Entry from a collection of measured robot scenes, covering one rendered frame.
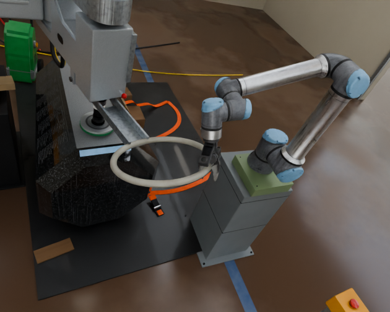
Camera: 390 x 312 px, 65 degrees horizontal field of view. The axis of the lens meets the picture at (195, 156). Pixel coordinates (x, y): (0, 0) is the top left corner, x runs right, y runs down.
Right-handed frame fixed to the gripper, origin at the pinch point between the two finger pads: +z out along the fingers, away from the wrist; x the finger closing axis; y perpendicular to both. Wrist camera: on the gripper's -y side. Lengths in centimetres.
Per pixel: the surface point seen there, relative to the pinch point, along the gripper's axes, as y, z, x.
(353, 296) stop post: -7, 42, -71
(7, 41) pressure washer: 131, -35, 254
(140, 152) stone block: 47, 19, 62
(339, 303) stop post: -13, 42, -64
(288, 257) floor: 101, 129, -48
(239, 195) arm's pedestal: 46, 37, -8
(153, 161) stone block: 58, 30, 58
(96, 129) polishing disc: 31, -2, 82
